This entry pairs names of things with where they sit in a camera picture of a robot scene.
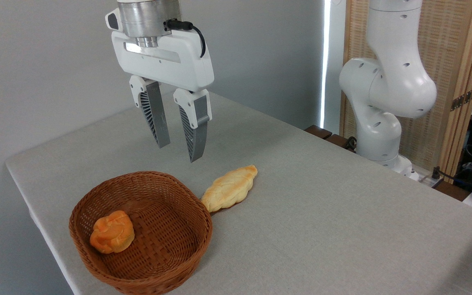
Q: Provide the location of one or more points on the dark brown wooden slat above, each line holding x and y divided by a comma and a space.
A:
451, 190
318, 131
338, 141

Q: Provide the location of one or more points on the rattan screen with wood frame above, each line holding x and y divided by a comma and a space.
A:
445, 49

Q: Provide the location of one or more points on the round orange bread roll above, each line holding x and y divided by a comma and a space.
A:
112, 232

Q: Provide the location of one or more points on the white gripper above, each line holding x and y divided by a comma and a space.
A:
166, 61

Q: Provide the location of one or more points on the grey fabric table cover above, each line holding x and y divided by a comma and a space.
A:
322, 229

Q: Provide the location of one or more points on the brown woven wicker basket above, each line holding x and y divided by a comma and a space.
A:
166, 241

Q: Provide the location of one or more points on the black metal screen hinge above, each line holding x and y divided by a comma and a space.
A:
464, 99

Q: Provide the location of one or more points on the long braided golden bread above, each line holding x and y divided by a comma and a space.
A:
230, 189

